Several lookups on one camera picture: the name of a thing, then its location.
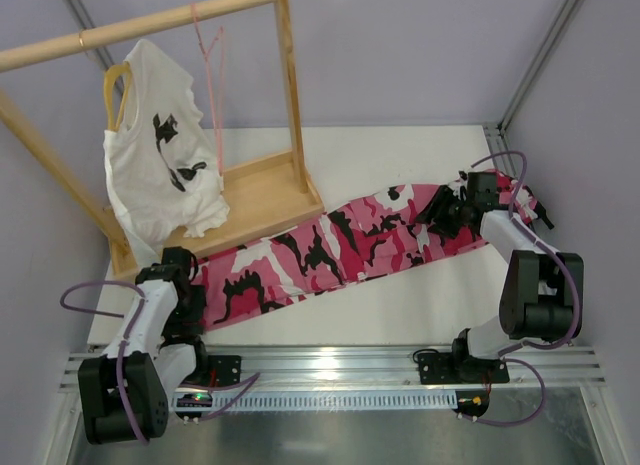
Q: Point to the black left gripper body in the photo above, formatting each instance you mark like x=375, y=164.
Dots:
x=195, y=301

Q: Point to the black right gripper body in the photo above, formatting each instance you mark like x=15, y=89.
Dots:
x=445, y=211

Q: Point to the pink camouflage trousers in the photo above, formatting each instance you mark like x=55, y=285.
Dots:
x=363, y=239

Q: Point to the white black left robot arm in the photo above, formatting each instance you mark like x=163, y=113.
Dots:
x=126, y=392

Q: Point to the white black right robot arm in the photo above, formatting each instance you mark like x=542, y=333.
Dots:
x=487, y=191

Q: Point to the yellow wooden hanger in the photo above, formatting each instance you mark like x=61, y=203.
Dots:
x=117, y=81

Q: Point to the white printed t-shirt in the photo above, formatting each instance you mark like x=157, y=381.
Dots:
x=161, y=168

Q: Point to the wooden clothes rack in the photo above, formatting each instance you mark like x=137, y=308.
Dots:
x=267, y=195

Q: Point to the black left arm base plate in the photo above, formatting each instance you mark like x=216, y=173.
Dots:
x=215, y=371

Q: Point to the slotted grey cable duct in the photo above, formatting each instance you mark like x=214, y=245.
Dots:
x=302, y=401

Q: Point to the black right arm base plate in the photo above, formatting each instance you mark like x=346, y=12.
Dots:
x=449, y=368

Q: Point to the pink wire hanger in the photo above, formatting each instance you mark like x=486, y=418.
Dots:
x=215, y=86

